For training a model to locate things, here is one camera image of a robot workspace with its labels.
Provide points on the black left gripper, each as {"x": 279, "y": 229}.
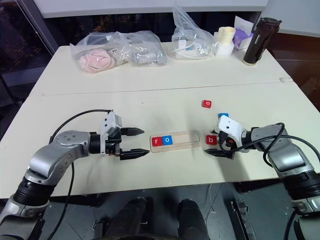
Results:
{"x": 112, "y": 145}

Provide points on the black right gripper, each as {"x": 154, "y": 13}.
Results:
{"x": 228, "y": 146}

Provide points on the red letter b block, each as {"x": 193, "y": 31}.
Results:
{"x": 211, "y": 140}

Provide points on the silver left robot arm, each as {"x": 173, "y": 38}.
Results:
{"x": 47, "y": 155}

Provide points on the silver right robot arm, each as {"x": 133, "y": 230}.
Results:
{"x": 287, "y": 155}

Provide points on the red letter r block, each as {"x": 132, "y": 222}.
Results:
{"x": 156, "y": 141}

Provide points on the long wooden tray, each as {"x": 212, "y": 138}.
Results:
{"x": 185, "y": 141}

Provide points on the blue letter o block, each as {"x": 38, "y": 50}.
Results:
{"x": 167, "y": 140}

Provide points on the red letter o block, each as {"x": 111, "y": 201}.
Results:
{"x": 207, "y": 103}

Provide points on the dark rounded shape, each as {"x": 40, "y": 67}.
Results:
{"x": 135, "y": 217}
{"x": 191, "y": 220}

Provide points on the plastic bag with pink item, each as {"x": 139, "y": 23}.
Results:
{"x": 97, "y": 58}

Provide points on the plastic bag with grey items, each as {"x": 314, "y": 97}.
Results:
{"x": 147, "y": 50}

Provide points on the dark brown bottle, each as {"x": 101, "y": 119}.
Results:
{"x": 258, "y": 42}

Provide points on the purple and white packet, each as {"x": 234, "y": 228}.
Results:
{"x": 241, "y": 35}

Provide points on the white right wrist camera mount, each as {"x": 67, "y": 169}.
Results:
{"x": 230, "y": 127}

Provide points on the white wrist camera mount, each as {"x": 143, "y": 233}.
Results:
{"x": 111, "y": 125}
{"x": 230, "y": 127}

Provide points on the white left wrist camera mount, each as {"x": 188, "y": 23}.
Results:
{"x": 111, "y": 125}

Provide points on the black metal table frame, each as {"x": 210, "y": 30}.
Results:
{"x": 242, "y": 220}

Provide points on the grey metal post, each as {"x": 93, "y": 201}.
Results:
{"x": 40, "y": 27}

